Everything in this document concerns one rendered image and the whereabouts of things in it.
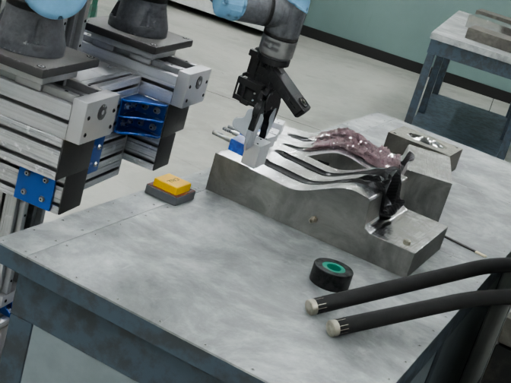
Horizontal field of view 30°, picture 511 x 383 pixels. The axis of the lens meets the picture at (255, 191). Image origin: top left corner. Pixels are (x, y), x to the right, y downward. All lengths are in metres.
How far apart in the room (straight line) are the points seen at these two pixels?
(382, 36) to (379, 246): 7.42
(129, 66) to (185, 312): 0.95
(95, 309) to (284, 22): 0.73
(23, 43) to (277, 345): 0.80
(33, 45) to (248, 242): 0.58
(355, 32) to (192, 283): 7.82
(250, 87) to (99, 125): 0.33
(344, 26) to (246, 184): 7.37
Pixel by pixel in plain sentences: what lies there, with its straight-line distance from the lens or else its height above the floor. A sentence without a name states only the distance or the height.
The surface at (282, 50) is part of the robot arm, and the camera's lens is 1.99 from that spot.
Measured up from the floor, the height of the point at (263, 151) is 0.94.
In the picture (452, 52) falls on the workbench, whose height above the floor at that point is 0.72.
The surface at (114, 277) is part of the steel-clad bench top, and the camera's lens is 1.66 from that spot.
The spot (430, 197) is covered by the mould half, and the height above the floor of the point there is 0.86.
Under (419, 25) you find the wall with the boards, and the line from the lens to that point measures 9.32.
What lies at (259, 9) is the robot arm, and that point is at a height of 1.24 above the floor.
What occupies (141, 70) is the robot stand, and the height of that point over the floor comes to 0.96.
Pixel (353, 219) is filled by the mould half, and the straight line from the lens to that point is 2.03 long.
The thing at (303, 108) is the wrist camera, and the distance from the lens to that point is 2.02.
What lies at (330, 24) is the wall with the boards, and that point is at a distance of 9.47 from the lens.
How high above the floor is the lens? 1.53
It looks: 19 degrees down
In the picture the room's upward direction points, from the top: 16 degrees clockwise
